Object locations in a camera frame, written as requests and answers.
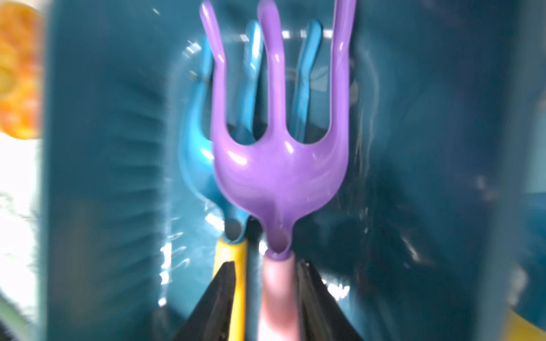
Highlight blue rake yellow handle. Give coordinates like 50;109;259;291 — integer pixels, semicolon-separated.
179;20;322;340

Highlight glazed ring donut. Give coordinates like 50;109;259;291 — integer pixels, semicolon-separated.
1;1;44;140

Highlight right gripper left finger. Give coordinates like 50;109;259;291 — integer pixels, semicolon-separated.
173;261;236;341

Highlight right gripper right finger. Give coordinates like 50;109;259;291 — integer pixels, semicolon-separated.
297;259;362;340

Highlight teal plastic storage box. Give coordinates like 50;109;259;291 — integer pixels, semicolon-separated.
34;1;545;340

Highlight purple rake pink handle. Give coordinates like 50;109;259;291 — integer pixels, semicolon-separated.
199;1;356;340

